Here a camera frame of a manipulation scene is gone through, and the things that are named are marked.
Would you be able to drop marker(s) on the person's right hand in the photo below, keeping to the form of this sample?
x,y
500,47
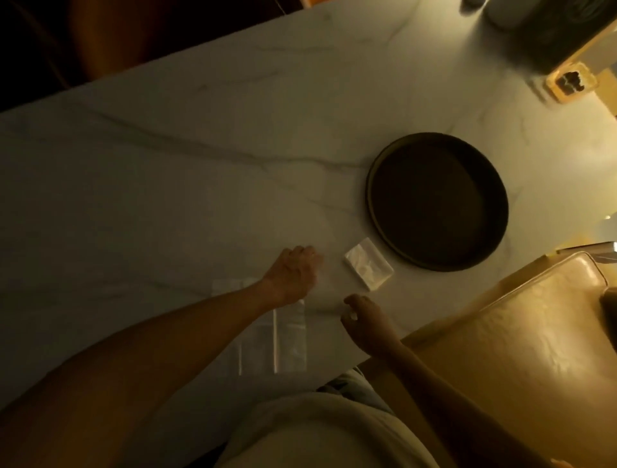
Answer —
x,y
371,328

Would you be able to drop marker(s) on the person's left hand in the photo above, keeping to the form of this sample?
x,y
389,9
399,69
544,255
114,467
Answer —
x,y
291,277

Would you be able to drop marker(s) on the spread of white paper napkins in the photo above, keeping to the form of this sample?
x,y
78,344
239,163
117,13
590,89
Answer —
x,y
289,347

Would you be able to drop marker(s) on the round dark tray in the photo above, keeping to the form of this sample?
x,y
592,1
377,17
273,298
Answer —
x,y
436,202

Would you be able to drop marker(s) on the person's right forearm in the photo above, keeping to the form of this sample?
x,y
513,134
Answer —
x,y
458,410

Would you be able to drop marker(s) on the person's left forearm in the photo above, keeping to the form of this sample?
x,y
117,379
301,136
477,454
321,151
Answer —
x,y
120,376

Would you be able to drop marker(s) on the beige shirt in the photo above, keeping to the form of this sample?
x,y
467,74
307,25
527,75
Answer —
x,y
328,434

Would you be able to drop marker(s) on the grey metal bar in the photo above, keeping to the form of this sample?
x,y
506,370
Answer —
x,y
588,250

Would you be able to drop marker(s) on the tan rounded object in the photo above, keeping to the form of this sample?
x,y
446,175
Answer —
x,y
561,464

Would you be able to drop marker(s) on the gold framed small object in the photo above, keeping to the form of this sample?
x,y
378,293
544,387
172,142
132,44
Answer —
x,y
571,82

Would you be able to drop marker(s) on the white rounded container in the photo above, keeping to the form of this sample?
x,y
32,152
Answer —
x,y
506,12

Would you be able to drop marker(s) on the dark rectangular box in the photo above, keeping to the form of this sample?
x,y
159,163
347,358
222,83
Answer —
x,y
569,34

